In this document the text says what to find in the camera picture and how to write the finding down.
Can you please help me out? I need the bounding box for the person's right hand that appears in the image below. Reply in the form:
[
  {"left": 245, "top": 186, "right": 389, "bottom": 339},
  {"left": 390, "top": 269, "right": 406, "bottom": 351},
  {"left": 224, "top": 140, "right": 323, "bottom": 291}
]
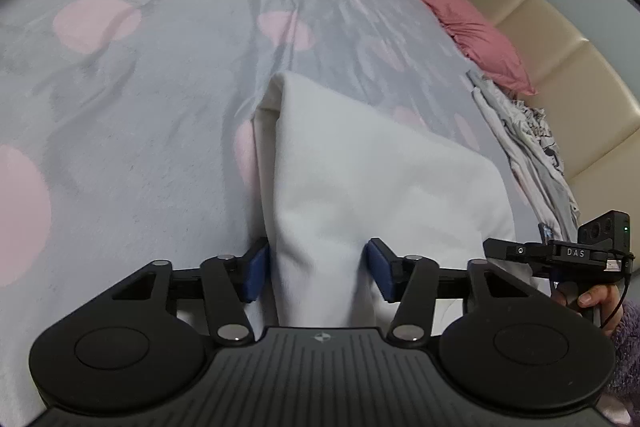
[{"left": 577, "top": 285, "right": 624, "bottom": 336}]

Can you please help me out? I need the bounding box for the grey white crumpled garment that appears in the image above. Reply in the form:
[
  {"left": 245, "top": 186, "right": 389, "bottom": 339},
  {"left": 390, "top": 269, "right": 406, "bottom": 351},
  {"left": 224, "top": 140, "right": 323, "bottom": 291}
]
[{"left": 466, "top": 69, "right": 580, "bottom": 241}]

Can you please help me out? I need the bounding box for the beige padded headboard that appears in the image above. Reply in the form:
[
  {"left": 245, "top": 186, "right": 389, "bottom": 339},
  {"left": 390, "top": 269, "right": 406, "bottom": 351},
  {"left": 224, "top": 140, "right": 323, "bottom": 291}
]
[{"left": 469, "top": 0, "right": 639, "bottom": 221}]

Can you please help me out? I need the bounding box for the pink pillow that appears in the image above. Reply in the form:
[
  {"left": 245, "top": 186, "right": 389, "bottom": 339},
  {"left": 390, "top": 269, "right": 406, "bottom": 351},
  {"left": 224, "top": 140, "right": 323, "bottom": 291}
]
[{"left": 420, "top": 0, "right": 537, "bottom": 96}]

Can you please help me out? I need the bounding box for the grey bedsheet with pink dots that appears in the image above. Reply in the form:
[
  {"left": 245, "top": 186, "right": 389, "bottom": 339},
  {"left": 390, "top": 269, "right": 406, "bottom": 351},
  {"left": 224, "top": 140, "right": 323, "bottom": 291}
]
[{"left": 1, "top": 0, "right": 536, "bottom": 426}]

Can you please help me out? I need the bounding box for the black cable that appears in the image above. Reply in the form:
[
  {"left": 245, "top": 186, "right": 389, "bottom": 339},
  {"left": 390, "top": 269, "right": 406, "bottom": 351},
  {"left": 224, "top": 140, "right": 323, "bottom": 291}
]
[{"left": 591, "top": 250, "right": 636, "bottom": 331}]

